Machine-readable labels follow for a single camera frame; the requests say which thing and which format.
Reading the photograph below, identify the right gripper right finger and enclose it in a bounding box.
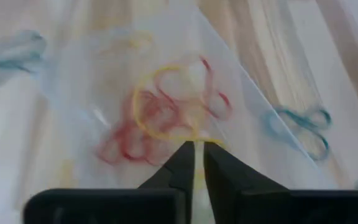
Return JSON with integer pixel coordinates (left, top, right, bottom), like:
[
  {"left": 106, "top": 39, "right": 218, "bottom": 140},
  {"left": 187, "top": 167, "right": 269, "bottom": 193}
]
[{"left": 203, "top": 141, "right": 292, "bottom": 224}]

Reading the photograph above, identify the red rubber band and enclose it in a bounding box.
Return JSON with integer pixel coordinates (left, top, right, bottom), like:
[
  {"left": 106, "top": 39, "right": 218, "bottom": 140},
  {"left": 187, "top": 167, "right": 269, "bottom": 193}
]
[
  {"left": 154, "top": 55, "right": 233, "bottom": 122},
  {"left": 97, "top": 118, "right": 167, "bottom": 166},
  {"left": 126, "top": 88, "right": 183, "bottom": 131}
]

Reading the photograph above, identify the clear plastic bag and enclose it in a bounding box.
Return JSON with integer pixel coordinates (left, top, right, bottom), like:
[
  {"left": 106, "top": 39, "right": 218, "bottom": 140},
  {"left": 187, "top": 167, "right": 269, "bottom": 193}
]
[{"left": 40, "top": 0, "right": 338, "bottom": 194}]

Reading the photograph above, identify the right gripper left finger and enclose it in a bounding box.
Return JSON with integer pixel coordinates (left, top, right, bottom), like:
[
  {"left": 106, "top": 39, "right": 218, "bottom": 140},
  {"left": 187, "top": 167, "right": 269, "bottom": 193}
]
[{"left": 137, "top": 141, "right": 196, "bottom": 224}]

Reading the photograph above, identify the yellow rubber band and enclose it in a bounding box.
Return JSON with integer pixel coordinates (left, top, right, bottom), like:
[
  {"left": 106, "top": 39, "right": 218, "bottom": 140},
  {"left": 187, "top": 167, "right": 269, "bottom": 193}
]
[{"left": 131, "top": 63, "right": 226, "bottom": 190}]

